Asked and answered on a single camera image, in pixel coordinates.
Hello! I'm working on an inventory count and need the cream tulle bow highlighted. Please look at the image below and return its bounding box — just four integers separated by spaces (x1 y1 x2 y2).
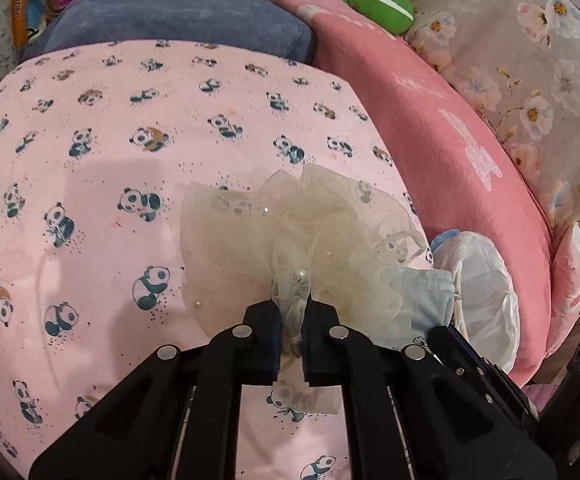
180 164 427 414

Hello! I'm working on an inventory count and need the light blue sock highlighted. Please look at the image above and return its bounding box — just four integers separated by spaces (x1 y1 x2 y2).
370 266 455 350

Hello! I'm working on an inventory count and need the pink fleece blanket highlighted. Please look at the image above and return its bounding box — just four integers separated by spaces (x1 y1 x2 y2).
254 0 580 388

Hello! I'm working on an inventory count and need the pink panda bed sheet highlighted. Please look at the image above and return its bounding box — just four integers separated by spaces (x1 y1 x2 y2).
0 40 421 474

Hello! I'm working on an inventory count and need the grey floral quilt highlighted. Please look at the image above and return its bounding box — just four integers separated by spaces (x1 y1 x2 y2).
406 0 580 235

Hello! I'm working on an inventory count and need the green round cushion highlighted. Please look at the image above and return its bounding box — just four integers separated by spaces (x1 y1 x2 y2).
346 0 415 35

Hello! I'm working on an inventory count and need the blue velvet pillow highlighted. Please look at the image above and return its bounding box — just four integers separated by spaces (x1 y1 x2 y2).
20 0 317 64

